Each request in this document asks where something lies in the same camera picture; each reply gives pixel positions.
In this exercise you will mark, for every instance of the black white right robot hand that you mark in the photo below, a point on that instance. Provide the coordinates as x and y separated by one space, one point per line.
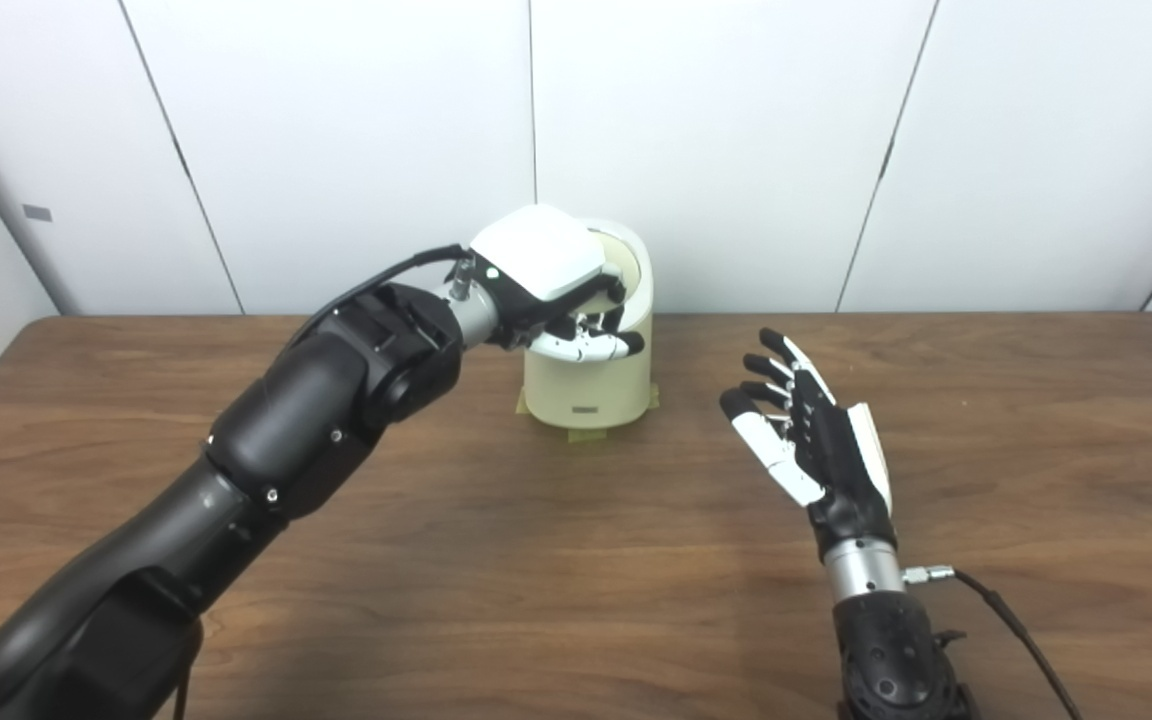
841 470

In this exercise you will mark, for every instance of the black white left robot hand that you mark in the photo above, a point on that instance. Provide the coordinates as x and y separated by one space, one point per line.
536 260

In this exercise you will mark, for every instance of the grey wall patch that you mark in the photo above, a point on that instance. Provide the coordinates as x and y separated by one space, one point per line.
37 213

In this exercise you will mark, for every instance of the cream-colored bin body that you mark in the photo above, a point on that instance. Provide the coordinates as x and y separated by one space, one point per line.
591 390

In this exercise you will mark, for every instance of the cream round bin lid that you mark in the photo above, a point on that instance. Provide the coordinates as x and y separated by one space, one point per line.
619 255

